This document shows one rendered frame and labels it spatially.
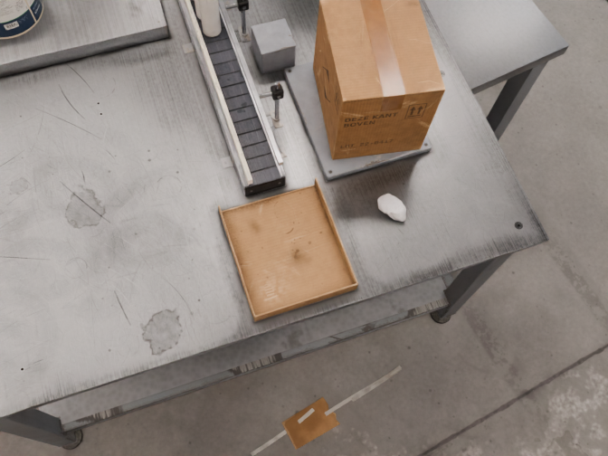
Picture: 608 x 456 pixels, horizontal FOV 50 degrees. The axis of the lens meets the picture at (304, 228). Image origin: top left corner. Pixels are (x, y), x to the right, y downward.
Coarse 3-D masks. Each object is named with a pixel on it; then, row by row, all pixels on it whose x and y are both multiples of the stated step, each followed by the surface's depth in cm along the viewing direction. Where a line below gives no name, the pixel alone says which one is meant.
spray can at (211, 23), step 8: (200, 0) 166; (208, 0) 165; (216, 0) 167; (200, 8) 170; (208, 8) 168; (216, 8) 170; (208, 16) 171; (216, 16) 172; (208, 24) 174; (216, 24) 175; (208, 32) 177; (216, 32) 177
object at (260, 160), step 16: (192, 0) 184; (224, 32) 180; (208, 48) 177; (224, 48) 178; (224, 64) 175; (224, 80) 173; (240, 80) 174; (224, 96) 171; (240, 96) 172; (240, 112) 170; (256, 112) 170; (240, 128) 168; (256, 128) 168; (240, 144) 166; (256, 144) 166; (256, 160) 164; (272, 160) 164; (256, 176) 162; (272, 176) 163
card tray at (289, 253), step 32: (288, 192) 166; (320, 192) 163; (224, 224) 158; (256, 224) 162; (288, 224) 163; (320, 224) 163; (256, 256) 159; (288, 256) 159; (320, 256) 160; (256, 288) 156; (288, 288) 156; (320, 288) 156; (352, 288) 155; (256, 320) 152
